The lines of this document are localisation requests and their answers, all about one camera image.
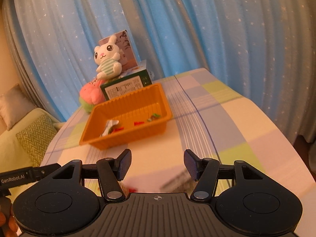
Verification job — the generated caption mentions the silver snack pouch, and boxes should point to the silver snack pouch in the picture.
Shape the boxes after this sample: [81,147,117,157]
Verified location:
[100,119,119,137]

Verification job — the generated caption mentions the large red packet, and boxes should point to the large red packet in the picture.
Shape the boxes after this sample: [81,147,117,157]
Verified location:
[108,127,124,134]

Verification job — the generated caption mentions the small red candy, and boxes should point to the small red candy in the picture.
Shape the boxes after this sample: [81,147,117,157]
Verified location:
[134,121,145,126]

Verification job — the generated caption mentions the green candy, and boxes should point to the green candy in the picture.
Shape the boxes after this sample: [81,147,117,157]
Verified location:
[147,113,161,122]

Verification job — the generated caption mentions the left hand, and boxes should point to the left hand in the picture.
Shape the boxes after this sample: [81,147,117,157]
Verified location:
[1,197,18,237]

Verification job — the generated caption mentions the light green sofa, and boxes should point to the light green sofa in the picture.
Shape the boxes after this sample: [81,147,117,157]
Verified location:
[1,108,60,173]

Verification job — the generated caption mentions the green zigzag cushion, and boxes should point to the green zigzag cushion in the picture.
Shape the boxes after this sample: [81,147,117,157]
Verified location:
[16,115,57,166]

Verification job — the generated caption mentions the checked tablecloth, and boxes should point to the checked tablecloth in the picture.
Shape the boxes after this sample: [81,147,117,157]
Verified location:
[39,67,314,237]

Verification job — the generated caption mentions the orange plastic tray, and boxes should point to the orange plastic tray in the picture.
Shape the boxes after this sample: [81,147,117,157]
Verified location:
[79,83,172,150]

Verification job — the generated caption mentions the beige cushion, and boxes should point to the beige cushion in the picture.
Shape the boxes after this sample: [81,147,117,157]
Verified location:
[1,84,36,130]

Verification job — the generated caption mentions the pink green plush toy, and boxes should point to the pink green plush toy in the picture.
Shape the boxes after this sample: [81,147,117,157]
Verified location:
[79,78,107,113]

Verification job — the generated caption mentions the green carton box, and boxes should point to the green carton box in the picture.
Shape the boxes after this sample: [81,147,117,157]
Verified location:
[100,60,153,101]

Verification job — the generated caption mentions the brown picture box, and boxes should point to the brown picture box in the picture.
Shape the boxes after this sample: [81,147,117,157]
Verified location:
[114,30,137,71]

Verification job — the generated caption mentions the white bunny plush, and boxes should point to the white bunny plush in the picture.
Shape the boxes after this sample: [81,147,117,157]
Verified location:
[94,35,122,80]

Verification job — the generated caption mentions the blue star curtain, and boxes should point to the blue star curtain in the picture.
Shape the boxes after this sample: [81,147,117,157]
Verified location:
[1,0,315,142]

